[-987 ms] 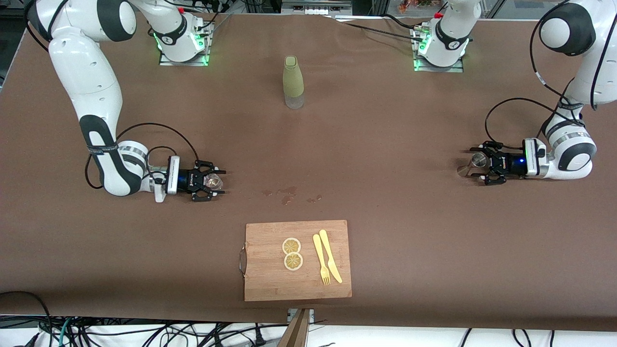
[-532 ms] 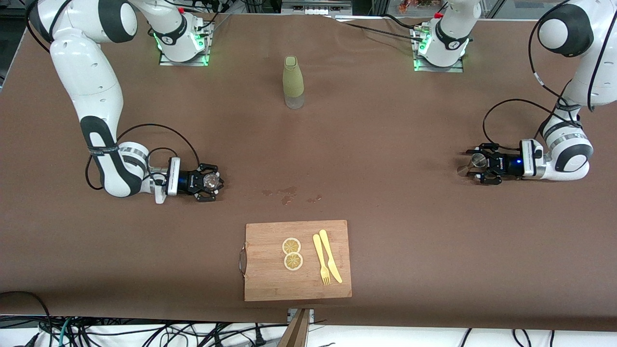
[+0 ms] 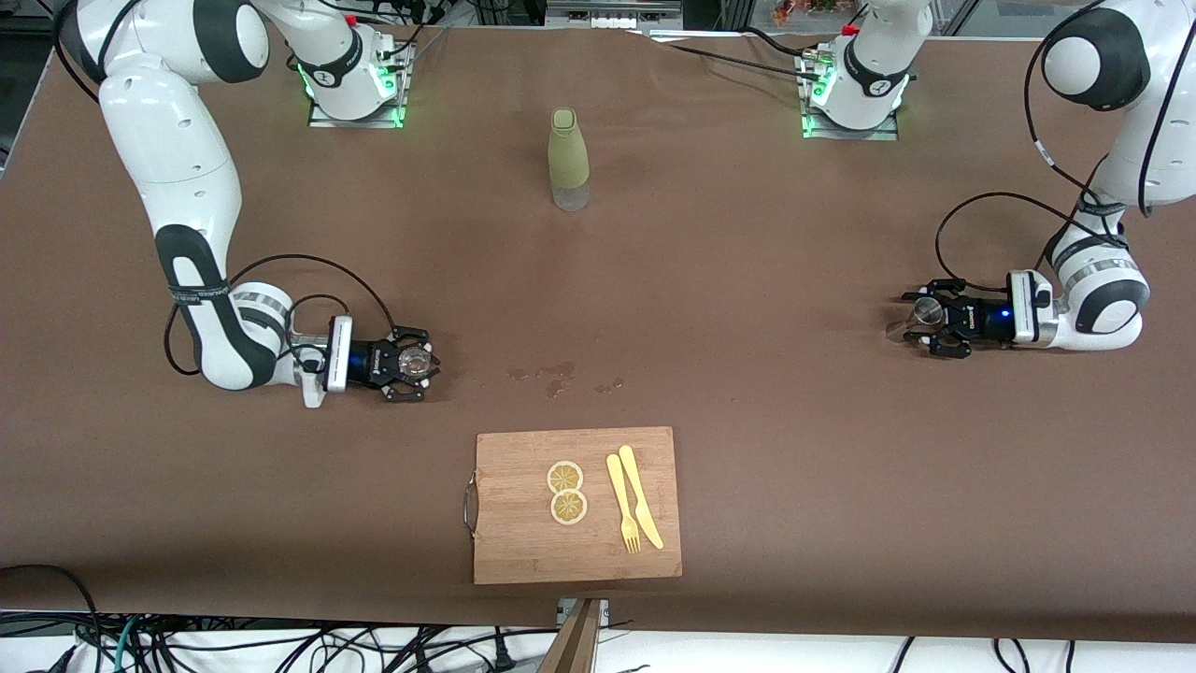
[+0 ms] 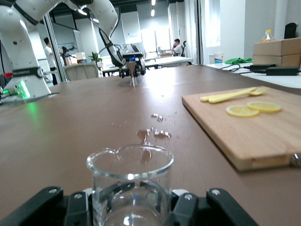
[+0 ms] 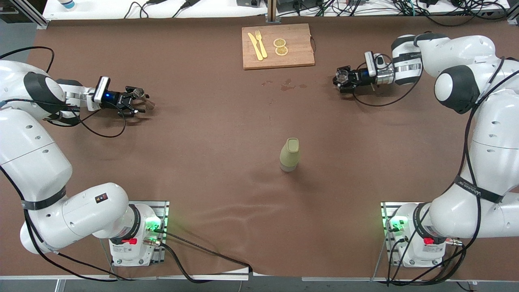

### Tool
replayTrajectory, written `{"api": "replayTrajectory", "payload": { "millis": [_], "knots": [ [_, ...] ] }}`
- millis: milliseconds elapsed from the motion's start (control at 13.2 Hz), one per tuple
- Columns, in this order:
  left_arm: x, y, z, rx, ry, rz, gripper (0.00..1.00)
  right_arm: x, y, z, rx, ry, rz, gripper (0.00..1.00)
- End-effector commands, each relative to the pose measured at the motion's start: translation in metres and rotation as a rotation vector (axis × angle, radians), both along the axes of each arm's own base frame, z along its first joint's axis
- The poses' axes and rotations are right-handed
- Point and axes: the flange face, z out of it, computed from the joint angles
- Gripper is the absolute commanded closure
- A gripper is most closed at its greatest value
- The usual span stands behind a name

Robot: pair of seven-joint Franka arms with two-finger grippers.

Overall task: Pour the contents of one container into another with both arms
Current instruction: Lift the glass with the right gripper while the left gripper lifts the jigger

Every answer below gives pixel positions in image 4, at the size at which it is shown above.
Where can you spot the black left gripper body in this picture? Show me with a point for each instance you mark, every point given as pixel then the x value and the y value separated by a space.
pixel 141 65

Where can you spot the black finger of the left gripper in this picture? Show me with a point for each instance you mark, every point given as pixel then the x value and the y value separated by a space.
pixel 141 72
pixel 122 74

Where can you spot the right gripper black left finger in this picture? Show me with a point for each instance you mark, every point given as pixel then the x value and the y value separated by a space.
pixel 47 207

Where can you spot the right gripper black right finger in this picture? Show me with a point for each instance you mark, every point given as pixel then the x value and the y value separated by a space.
pixel 211 212

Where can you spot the metal double cone jigger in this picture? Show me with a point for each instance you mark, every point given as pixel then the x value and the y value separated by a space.
pixel 132 70

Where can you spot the clear glass measuring beaker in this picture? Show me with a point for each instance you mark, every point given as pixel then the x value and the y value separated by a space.
pixel 131 188

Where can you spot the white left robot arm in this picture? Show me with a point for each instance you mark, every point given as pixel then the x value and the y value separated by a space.
pixel 18 47

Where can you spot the plain white cup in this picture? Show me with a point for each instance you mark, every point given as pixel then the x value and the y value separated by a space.
pixel 211 59

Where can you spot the paper cup blue print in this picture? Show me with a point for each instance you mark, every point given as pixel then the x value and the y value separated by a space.
pixel 218 57

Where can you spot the long white office desk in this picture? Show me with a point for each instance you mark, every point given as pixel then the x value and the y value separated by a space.
pixel 164 61

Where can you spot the green potted plant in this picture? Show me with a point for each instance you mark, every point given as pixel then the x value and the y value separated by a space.
pixel 95 57

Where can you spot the seated person white shirt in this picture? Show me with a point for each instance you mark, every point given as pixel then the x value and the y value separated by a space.
pixel 177 47

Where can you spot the beige office chair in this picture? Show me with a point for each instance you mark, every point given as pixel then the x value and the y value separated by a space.
pixel 81 71

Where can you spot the black swivel office chair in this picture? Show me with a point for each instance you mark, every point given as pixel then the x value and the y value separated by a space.
pixel 184 48

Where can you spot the spilled liquid puddle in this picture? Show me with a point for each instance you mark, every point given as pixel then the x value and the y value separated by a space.
pixel 141 134

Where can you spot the standing person white shirt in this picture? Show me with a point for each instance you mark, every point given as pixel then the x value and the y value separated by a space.
pixel 49 58

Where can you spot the yellow plastic knife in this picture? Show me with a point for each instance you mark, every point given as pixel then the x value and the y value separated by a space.
pixel 223 94

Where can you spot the wooden cutting board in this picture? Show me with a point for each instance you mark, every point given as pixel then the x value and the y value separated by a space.
pixel 247 131

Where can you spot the green cloth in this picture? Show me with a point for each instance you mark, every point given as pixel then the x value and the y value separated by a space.
pixel 237 60

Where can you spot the yellow lemon slice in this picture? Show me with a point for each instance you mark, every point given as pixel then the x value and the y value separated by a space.
pixel 263 106
pixel 242 111

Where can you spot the yellow plastic fork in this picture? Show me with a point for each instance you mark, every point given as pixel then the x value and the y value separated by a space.
pixel 258 91

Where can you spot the black power adapter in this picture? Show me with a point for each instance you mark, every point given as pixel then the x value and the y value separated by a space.
pixel 282 70
pixel 262 67

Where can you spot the cardboard box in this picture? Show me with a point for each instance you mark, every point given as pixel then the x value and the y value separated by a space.
pixel 277 47
pixel 270 60

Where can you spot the plastic bottle yellow cap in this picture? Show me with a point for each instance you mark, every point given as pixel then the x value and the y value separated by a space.
pixel 268 36

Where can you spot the black office chair back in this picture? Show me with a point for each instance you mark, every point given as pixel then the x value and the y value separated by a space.
pixel 290 30

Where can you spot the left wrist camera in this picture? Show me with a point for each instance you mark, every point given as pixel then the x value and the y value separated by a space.
pixel 132 56

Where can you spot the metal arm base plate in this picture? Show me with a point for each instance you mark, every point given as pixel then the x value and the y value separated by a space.
pixel 35 97

